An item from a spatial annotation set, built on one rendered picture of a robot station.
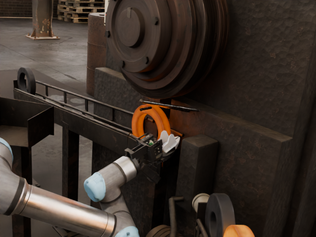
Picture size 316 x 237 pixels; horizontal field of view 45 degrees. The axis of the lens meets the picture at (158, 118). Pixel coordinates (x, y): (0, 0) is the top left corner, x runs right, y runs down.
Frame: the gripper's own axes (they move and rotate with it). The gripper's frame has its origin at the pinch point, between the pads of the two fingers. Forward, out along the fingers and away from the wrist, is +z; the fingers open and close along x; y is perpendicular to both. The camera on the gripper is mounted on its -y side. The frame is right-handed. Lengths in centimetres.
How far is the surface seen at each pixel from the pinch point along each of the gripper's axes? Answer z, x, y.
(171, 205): -15.4, -11.5, -11.1
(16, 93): -10, 126, -14
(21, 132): -31, 66, -6
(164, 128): -1.2, 4.0, 4.4
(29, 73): -2, 115, -2
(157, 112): 0.3, 8.2, 8.6
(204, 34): 7.1, -10.7, 37.3
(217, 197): -19.1, -35.6, 9.5
